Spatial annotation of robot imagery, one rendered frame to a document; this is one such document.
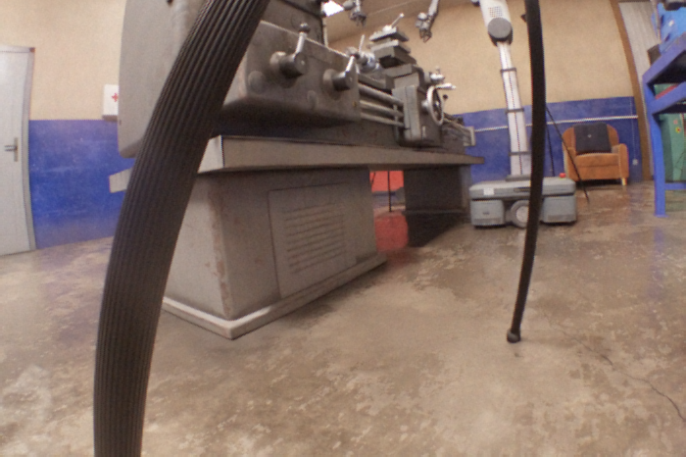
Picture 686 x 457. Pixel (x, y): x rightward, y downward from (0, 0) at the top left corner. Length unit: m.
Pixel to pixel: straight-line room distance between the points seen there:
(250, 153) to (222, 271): 0.29
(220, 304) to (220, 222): 0.21
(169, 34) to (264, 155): 0.42
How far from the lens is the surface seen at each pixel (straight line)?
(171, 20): 0.95
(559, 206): 1.99
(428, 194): 3.00
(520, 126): 2.18
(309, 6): 1.31
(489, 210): 1.98
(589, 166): 5.06
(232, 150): 0.72
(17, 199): 3.93
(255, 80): 0.80
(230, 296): 0.84
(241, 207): 0.85
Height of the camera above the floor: 0.35
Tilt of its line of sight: 3 degrees down
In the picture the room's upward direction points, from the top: 5 degrees counter-clockwise
